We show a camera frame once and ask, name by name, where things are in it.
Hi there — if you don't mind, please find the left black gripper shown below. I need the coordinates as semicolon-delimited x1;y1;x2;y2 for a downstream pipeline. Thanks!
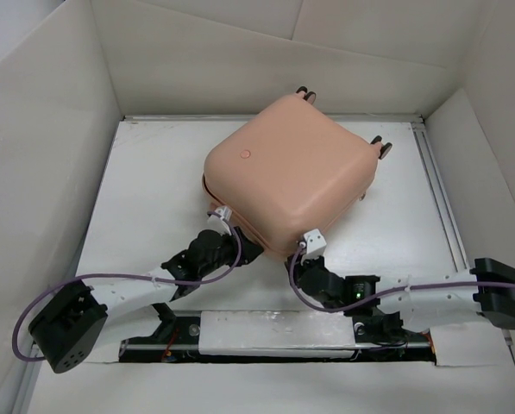
198;225;261;277

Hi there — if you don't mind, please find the pink hard-shell suitcase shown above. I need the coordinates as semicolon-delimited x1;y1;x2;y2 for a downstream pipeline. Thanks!
202;86;393;258

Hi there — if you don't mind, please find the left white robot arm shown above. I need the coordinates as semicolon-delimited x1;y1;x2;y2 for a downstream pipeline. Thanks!
28;227;264;373

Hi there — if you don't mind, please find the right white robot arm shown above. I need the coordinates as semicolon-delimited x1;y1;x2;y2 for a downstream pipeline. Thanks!
285;254;515;340

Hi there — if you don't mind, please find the white foam cover block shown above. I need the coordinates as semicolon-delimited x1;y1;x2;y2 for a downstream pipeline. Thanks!
198;310;357;358

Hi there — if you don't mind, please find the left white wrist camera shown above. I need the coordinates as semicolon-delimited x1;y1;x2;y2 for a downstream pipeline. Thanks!
207;205;232;233

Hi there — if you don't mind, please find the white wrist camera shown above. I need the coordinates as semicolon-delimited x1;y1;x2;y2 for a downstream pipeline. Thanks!
207;205;232;233
298;229;327;260

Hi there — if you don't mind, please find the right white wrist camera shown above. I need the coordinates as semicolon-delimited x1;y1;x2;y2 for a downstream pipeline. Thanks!
298;229;327;260

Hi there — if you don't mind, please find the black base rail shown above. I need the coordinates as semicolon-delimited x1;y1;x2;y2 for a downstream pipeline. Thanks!
118;311;436;364

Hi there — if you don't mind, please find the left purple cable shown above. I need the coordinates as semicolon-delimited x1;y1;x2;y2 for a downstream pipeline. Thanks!
14;209;245;361

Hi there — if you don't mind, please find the purple cable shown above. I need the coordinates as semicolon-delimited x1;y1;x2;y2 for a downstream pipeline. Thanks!
287;241;515;312
14;209;245;361

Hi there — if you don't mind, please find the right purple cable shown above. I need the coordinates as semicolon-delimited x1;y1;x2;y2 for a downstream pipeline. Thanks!
287;241;515;312

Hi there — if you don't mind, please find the aluminium frame rail right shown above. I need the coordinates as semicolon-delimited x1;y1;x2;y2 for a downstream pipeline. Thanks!
411;116;468;270

